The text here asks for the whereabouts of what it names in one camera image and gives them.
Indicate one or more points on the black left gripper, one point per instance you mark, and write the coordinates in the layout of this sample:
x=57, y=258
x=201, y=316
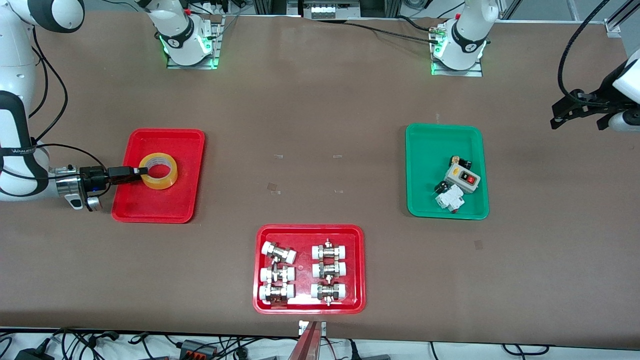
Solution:
x=596, y=97

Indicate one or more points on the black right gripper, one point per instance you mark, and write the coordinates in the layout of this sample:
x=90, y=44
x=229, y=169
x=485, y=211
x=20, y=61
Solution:
x=93, y=174

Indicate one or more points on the yellow packing tape roll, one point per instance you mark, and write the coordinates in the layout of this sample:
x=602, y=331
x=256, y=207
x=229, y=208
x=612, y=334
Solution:
x=170, y=179

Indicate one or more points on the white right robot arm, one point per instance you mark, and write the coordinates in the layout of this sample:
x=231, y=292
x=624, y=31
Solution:
x=15, y=60

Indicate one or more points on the empty red plastic tray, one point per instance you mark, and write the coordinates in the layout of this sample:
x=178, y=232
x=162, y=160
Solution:
x=155, y=205

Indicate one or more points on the square clear tape patch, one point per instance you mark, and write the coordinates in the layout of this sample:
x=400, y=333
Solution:
x=272, y=187

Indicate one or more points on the green plastic tray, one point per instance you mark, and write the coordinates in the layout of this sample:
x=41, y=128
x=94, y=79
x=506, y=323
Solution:
x=425, y=165

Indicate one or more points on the red tray holding fittings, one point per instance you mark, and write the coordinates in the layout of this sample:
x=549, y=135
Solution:
x=305, y=235

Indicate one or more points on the aluminium corner profile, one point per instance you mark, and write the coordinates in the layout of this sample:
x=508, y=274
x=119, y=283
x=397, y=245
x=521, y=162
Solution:
x=617, y=22

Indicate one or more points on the white circuit breaker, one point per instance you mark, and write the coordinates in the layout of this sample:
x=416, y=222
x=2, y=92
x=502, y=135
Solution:
x=450, y=201

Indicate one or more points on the metal fitting with white caps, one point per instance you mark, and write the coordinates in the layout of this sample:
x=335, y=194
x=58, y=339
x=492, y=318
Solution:
x=278, y=252
x=328, y=291
x=329, y=270
x=277, y=274
x=329, y=251
x=276, y=293

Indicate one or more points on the black connector with red buttons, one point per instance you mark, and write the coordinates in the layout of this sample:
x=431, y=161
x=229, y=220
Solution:
x=197, y=349

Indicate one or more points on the black power adapter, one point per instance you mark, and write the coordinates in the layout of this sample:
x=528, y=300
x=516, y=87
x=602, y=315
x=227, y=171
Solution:
x=32, y=354

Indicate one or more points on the small white label plate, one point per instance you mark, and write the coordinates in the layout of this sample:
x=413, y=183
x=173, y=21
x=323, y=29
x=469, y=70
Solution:
x=302, y=327

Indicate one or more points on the red metal bar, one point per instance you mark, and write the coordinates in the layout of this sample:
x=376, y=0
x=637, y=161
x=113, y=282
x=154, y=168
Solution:
x=307, y=345

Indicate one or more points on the white electrical box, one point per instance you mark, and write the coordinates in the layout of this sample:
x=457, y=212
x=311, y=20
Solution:
x=330, y=10

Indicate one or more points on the aluminium left arm base plate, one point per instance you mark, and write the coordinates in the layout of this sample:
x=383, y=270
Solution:
x=472, y=72

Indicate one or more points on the black push button switch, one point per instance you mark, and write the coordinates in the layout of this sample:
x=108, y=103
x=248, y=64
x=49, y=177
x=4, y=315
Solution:
x=461, y=162

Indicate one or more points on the grey on-off switch box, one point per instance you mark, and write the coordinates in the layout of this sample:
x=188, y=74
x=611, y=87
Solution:
x=461, y=179

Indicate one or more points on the aluminium right arm base plate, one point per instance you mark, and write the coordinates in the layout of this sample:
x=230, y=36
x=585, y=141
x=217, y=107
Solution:
x=215, y=55

